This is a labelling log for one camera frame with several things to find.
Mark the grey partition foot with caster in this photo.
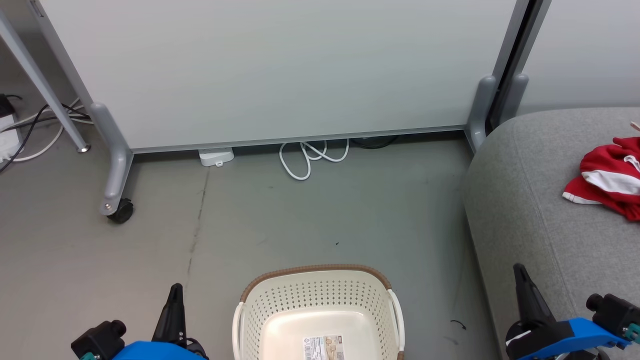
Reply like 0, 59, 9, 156
89, 102, 135, 217

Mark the cream perforated laundry basket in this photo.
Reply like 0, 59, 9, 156
231, 263, 405, 360

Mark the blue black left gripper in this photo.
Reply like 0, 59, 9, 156
112, 283, 209, 360

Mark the wide white partition panel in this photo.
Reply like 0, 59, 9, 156
29, 0, 532, 154

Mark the white power adapter box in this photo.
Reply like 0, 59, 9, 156
198, 147, 235, 168

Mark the black cable under partition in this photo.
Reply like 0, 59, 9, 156
349, 134, 401, 150

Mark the white coiled cable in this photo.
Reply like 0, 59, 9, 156
278, 138, 350, 181

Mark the grey metal table leg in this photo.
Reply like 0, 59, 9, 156
0, 7, 92, 154

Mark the black floor cable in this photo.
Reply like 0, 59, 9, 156
0, 93, 92, 174

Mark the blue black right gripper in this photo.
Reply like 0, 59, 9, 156
505, 263, 633, 360

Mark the black caster wheel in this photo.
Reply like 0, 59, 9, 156
106, 198, 135, 225

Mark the white floor cable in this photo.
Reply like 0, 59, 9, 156
0, 97, 95, 164

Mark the white power strip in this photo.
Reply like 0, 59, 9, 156
0, 113, 24, 162

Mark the red white striped garment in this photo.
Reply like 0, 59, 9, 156
562, 135, 640, 222

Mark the paper basket label sticker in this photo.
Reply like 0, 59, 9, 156
301, 334, 346, 360

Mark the grey fabric sofa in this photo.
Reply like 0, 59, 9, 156
462, 106, 640, 360

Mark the narrow white partition panel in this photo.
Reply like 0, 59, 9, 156
516, 0, 640, 117

